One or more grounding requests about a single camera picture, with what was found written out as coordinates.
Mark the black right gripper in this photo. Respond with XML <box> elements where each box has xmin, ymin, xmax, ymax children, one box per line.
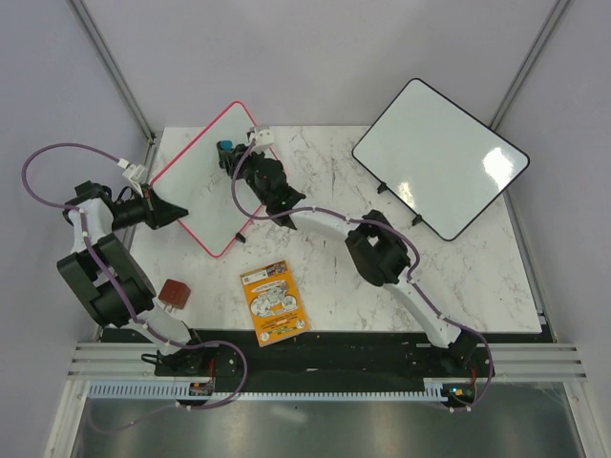
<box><xmin>223</xmin><ymin>145</ymin><xmax>271</xmax><ymax>207</ymax></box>

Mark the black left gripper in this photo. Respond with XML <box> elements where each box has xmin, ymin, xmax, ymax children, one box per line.
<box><xmin>111</xmin><ymin>184</ymin><xmax>189</xmax><ymax>234</ymax></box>

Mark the blue whiteboard eraser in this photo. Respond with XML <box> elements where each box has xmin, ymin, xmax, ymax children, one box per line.
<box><xmin>217</xmin><ymin>140</ymin><xmax>234</xmax><ymax>151</ymax></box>

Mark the pink framed whiteboard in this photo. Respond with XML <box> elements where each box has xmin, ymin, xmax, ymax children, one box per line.
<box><xmin>150</xmin><ymin>100</ymin><xmax>256</xmax><ymax>258</ymax></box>

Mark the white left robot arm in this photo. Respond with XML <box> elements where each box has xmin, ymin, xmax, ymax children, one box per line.
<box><xmin>57</xmin><ymin>181</ymin><xmax>210</xmax><ymax>375</ymax></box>

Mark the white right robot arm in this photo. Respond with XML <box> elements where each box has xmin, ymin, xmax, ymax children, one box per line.
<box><xmin>216</xmin><ymin>140</ymin><xmax>478</xmax><ymax>376</ymax></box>

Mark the black framed whiteboard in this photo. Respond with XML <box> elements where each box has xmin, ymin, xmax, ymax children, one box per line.
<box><xmin>351</xmin><ymin>78</ymin><xmax>530</xmax><ymax>241</ymax></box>

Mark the red-brown plug adapter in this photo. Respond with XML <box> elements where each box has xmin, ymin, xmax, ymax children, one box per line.
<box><xmin>158</xmin><ymin>279</ymin><xmax>191</xmax><ymax>310</ymax></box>

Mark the orange booklet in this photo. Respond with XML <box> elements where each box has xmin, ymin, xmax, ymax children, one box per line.
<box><xmin>240</xmin><ymin>260</ymin><xmax>310</xmax><ymax>347</ymax></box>

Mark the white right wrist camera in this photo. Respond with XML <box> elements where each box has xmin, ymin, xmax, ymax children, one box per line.
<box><xmin>246</xmin><ymin>125</ymin><xmax>275</xmax><ymax>152</ymax></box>

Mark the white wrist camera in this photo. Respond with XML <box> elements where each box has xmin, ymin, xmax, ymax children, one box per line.
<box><xmin>246</xmin><ymin>125</ymin><xmax>275</xmax><ymax>152</ymax></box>
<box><xmin>117</xmin><ymin>158</ymin><xmax>147</xmax><ymax>193</ymax></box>

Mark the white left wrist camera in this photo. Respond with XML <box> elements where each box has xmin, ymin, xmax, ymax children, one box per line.
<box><xmin>117</xmin><ymin>158</ymin><xmax>147</xmax><ymax>193</ymax></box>

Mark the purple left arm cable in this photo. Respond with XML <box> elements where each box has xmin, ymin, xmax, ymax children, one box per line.
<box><xmin>21</xmin><ymin>141</ymin><xmax>248</xmax><ymax>433</ymax></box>

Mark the aluminium rail frame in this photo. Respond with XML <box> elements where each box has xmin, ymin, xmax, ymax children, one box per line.
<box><xmin>43</xmin><ymin>0</ymin><xmax>611</xmax><ymax>458</ymax></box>

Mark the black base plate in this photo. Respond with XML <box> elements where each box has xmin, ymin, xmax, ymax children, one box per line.
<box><xmin>99</xmin><ymin>327</ymin><xmax>558</xmax><ymax>393</ymax></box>

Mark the white cable duct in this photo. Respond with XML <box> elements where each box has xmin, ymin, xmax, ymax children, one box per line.
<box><xmin>87</xmin><ymin>380</ymin><xmax>460</xmax><ymax>402</ymax></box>

